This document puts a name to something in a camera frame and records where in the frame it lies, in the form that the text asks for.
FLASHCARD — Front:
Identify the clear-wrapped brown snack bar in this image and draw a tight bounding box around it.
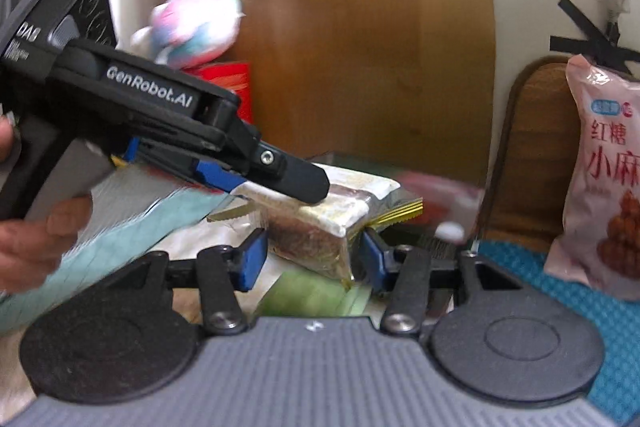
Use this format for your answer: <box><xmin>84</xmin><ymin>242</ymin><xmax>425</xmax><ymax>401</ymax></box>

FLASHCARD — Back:
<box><xmin>198</xmin><ymin>162</ymin><xmax>411</xmax><ymax>284</ymax></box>

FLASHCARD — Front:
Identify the person's left hand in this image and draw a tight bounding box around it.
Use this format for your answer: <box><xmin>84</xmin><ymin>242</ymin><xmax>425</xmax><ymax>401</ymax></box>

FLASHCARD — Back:
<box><xmin>0</xmin><ymin>114</ymin><xmax>94</xmax><ymax>295</ymax></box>

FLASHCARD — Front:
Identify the black cardboard snack box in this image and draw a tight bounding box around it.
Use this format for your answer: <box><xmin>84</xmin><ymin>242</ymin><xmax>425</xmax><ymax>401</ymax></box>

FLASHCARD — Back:
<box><xmin>311</xmin><ymin>152</ymin><xmax>485</xmax><ymax>294</ymax></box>

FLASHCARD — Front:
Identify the light green snack packet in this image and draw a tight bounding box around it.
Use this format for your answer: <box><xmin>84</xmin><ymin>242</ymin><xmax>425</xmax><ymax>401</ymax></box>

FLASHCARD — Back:
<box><xmin>254</xmin><ymin>270</ymin><xmax>372</xmax><ymax>319</ymax></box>

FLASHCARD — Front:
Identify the pink snack box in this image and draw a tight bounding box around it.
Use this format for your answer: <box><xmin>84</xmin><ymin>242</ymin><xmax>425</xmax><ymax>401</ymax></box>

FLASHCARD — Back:
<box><xmin>397</xmin><ymin>171</ymin><xmax>485</xmax><ymax>231</ymax></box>

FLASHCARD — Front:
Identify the teal grid cloth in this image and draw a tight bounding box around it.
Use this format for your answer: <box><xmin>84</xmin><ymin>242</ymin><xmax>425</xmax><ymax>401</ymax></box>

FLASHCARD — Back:
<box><xmin>1</xmin><ymin>167</ymin><xmax>231</xmax><ymax>334</ymax></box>

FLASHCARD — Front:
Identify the red gift bag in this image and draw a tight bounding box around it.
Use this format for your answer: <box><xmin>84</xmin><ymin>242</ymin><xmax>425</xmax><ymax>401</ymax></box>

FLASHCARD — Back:
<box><xmin>182</xmin><ymin>60</ymin><xmax>254</xmax><ymax>126</ymax></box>

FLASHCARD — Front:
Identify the brown woven chair back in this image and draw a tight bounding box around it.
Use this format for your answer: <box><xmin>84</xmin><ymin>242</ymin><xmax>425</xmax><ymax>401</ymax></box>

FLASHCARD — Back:
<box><xmin>477</xmin><ymin>56</ymin><xmax>580</xmax><ymax>255</ymax></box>

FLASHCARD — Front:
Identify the pink blue plush toy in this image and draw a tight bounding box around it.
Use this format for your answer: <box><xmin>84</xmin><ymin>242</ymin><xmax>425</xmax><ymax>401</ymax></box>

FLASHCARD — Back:
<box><xmin>130</xmin><ymin>0</ymin><xmax>244</xmax><ymax>69</ymax></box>

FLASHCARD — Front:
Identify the wooden headboard panel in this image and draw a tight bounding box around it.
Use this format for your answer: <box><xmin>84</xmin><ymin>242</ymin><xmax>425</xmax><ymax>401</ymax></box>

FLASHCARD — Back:
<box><xmin>159</xmin><ymin>0</ymin><xmax>497</xmax><ymax>188</ymax></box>

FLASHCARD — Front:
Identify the pink fried-twist snack bag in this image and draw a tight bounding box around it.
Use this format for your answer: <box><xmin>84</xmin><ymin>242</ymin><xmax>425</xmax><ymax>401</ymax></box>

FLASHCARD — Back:
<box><xmin>544</xmin><ymin>55</ymin><xmax>640</xmax><ymax>301</ymax></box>

